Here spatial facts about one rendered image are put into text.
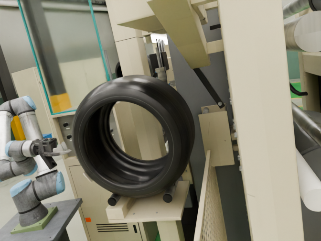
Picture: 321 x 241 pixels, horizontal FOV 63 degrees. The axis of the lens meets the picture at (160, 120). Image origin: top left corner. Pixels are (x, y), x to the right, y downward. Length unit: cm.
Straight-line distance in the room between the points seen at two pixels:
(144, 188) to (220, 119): 52
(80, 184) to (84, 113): 116
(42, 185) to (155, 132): 89
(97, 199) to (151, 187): 112
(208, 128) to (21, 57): 914
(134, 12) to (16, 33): 953
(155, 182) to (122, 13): 72
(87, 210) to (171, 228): 85
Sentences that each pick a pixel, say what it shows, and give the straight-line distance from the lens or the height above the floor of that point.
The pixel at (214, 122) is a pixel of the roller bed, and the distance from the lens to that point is 140.
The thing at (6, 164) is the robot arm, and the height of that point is 112.
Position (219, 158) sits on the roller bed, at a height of 94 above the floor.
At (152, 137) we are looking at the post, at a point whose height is 109.
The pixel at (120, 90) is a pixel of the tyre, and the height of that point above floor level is 142.
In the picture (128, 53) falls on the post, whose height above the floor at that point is 158.
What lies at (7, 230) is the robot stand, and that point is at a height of 60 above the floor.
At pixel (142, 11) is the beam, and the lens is 84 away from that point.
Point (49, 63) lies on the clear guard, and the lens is 217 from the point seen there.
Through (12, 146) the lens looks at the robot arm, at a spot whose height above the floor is 123.
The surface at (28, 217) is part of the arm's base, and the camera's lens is 208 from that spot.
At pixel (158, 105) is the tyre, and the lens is 109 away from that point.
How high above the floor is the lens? 151
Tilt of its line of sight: 12 degrees down
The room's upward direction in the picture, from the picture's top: 12 degrees counter-clockwise
